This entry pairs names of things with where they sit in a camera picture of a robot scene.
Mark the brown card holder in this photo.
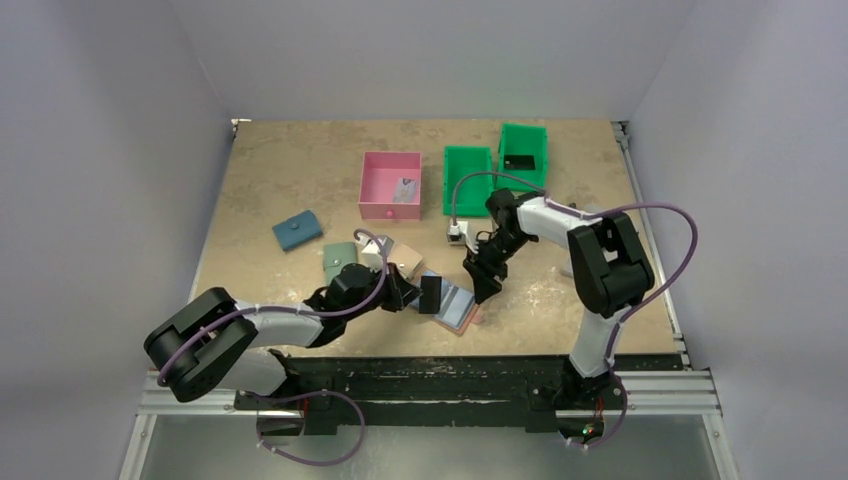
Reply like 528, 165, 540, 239
410, 270, 479, 336

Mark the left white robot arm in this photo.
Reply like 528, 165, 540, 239
143, 264, 421, 403

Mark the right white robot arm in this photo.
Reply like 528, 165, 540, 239
449, 189, 655, 400

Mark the cream card holder with snap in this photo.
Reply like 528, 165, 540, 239
388, 243, 424, 281

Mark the green card holder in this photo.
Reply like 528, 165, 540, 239
322, 242, 358, 285

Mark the blue card holder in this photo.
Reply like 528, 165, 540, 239
272, 210, 323, 252

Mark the left green bin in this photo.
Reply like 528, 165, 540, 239
442, 145, 496, 219

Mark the green bin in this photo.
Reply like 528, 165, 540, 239
497, 123, 548, 187
442, 145, 496, 219

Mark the right green bin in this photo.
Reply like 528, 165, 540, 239
497, 123, 548, 187

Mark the pink open box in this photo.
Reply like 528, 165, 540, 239
358, 151, 422, 221

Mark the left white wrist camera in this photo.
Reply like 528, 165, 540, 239
360, 235, 394, 271

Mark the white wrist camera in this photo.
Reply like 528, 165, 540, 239
446, 220, 469, 245
360, 235, 394, 271

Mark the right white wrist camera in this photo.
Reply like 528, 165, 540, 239
446, 220, 469, 245

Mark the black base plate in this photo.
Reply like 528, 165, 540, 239
232, 353, 624, 435

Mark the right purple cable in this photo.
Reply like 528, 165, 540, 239
450, 172, 700, 452

